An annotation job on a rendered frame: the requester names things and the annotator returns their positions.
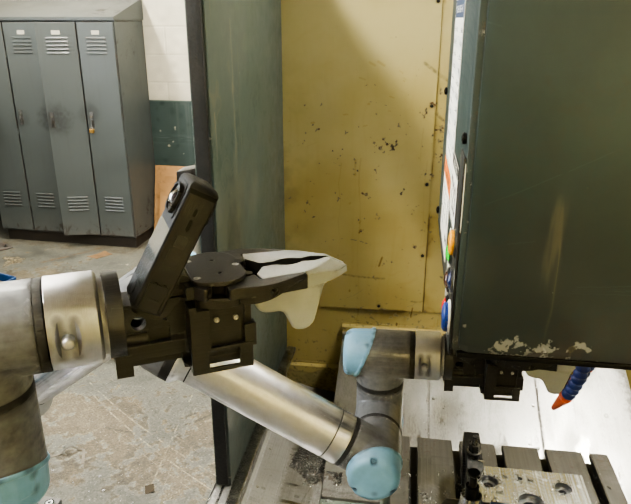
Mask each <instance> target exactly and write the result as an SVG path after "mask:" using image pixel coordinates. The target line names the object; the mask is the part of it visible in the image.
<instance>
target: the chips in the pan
mask: <svg viewBox="0 0 631 504"><path fill-rule="evenodd" d="M299 447H300V448H299V451H296V452H294V453H293V455H292V454H290V455H291V456H293V457H292V459H290V460H292V461H291V463H290V465H289V467H290V468H292V469H294V470H295V472H296V471H297V472H298V473H299V474H300V475H301V476H302V478H304V479H305V481H304V482H303V483H302V484H303V485H307V486H309V485H310V486H315V485H316V484H317V483H318V482H320V481H321V482H323V479H325V478H326V477H325V476H328V477H327V478H328V480H331V481H333V480H334V481H333V482H334V483H333V486H337V487H338V486H339V484H340V483H341V482H342V478H343V477H342V474H343V473H342V472H331V471H326V474H325V475H324V476H323V477H322V476H321V475H323V474H324V472H325V465H326V460H325V459H323V458H321V457H319V456H317V455H316V454H314V453H312V452H310V451H308V450H306V449H304V448H303V447H301V446H299ZM321 482H320V483H321ZM314 484H315V485H314ZM321 484H322V483H321ZM340 485H342V484H340ZM339 487H340V486H339ZM340 489H341V487H340Z"/></svg>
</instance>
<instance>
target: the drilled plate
mask: <svg viewBox="0 0 631 504"><path fill-rule="evenodd" d="M489 473H490V474H492V475H489ZM515 473H517V474H518V475H519V474H520V475H519V477H518V475H516V474H515ZM493 474H495V478H494V477H493ZM502 474H504V475H506V476H507V477H504V476H503V475H502ZM514 474H515V475H514ZM488 475H489V476H488ZM496 475H498V476H497V477H498V478H499V479H500V480H502V482H503V481H504V482H505V483H504V482H503V484H502V482H501V484H502V485H501V484H499V483H500V481H499V480H498V478H496ZM492 477H493V478H494V479H493V478H492ZM508 477H509V478H508ZM516 477H517V478H519V479H520V480H521V481H520V480H519V479H518V481H516V480H515V479H517V478H516ZM528 478H529V479H533V480H534V481H531V480H528ZM548 478H549V479H548ZM503 479H504V480H503ZM512 479H513V480H512ZM557 480H559V481H561V482H560V483H559V481H557ZM468 481H469V475H468V473H467V471H466V473H465V487H466V483H467V482H468ZM498 481H499V483H498ZM515 481H516V482H515ZM562 481H564V482H565V483H562ZM481 482H482V483H483V484H481V483H480V480H477V483H478V484H479V483H480V484H479V486H480V487H479V491H480V492H481V494H482V502H489V503H490V502H496V500H498V502H500V503H510V504H518V503H519V504H592V502H591V499H590V497H589V494H588V491H587V488H586V485H585V483H584V480H583V477H582V475H573V474H562V473H552V472H542V471H531V470H521V469H511V468H501V467H490V466H484V475H483V477H481ZM520 482H522V483H520ZM555 482H556V483H557V484H554V485H553V483H555ZM566 482H568V483H566ZM485 484H487V485H490V488H489V487H488V486H485ZM496 484H497V485H496ZM566 484H567V485H566ZM569 484H571V485H572V487H571V486H570V487H569ZM483 485H484V486H483ZM498 485H499V487H498ZM516 485H517V486H516ZM550 485H551V486H550ZM482 486H483V487H482ZM493 486H494V487H495V488H494V487H493ZM496 486H497V487H498V488H497V489H496ZM525 486H526V487H525ZM553 486H554V487H555V489H554V487H553ZM487 487H488V488H487ZM492 487H493V488H492ZM550 488H551V489H550ZM493 489H494V490H493ZM509 489H510V490H509ZM517 489H518V490H517ZM522 489H523V490H524V491H526V492H524V494H523V490H522ZM552 489H553V491H552V492H551V490H552ZM499 490H503V492H502V491H501V492H500V491H499ZM527 490H528V491H527ZM535 490H536V491H535ZM555 490H557V491H555ZM485 491H486V492H485ZM496 491H497V493H496ZM498 491H499V493H498ZM516 491H517V492H516ZM519 491H520V493H519ZM513 492H514V494H513ZM521 492H522V494H521ZM527 492H529V493H528V494H527ZM531 492H533V493H534V494H532V493H531ZM557 492H559V494H560V492H561V493H563V492H565V494H561V495H559V494H557ZM570 492H571V493H570ZM484 493H486V495H484ZM517 493H519V494H517ZM535 494H536V495H535ZM537 495H538V496H537ZM568 495H571V496H568ZM484 496H485V498H483V497H484ZM486 496H487V497H486ZM539 496H542V497H543V498H542V497H541V498H542V499H543V501H542V500H541V498H540V497H539ZM564 496H565V497H564ZM494 497H496V500H495V498H494ZM516 497H517V498H518V499H517V500H516V501H515V500H514V499H516ZM491 499H493V500H491ZM544 500H545V501H544ZM518 501H519V502H518ZM544 502H545V503H544ZM548 502H549V503H548ZM576 502H577V503H576Z"/></svg>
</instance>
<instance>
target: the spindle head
mask: <svg viewBox="0 0 631 504"><path fill-rule="evenodd" d="M456 6H457V0H453V13H452V27H451V41H450V56H449V70H448V84H447V87H445V89H444V94H445V95H447V98H446V113H445V127H444V141H443V156H442V170H441V184H440V199H439V206H437V208H436V213H438V224H439V234H440V244H441V255H442V265H443V275H444V274H445V273H446V271H447V258H446V261H445V262H444V253H443V244H442V234H441V211H442V197H443V183H444V169H445V155H446V156H447V154H446V145H447V131H448V118H449V104H450V90H451V76H452V62H453V48H454V34H455V20H456ZM461 149H463V150H464V153H465V156H466V175H465V187H464V199H463V211H462V223H461V233H460V241H459V253H458V265H457V277H456V289H455V301H454V313H453V325H452V337H451V349H453V350H456V356H457V357H459V358H472V359H486V360H499V361H513V362H526V363H540V364H553V365H567V366H580V367H594V368H607V369H621V370H631V0H466V8H465V21H464V34H463V47H462V60H461V73H460V86H459V99H458V113H457V126H456V139H455V152H456V155H457V159H458V162H459V166H460V155H461Z"/></svg>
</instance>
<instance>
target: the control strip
mask: <svg viewBox="0 0 631 504"><path fill-rule="evenodd" d="M465 164H466V156H465V153H464V150H463V149H461V155H460V167H459V180H458V193H457V205H456V218H455V228H454V229H453V230H454V250H453V255H449V261H448V264H449V265H451V264H452V268H450V267H448V268H447V273H449V272H450V271H451V286H450V290H449V289H448V287H447V288H446V291H447V292H449V296H448V295H445V302H448V308H449V310H448V327H447V332H446V338H447V350H448V355H450V349H451V337H452V325H453V313H454V301H455V289H456V277H457V265H458V253H459V241H460V224H461V212H462V200H463V188H464V175H465Z"/></svg>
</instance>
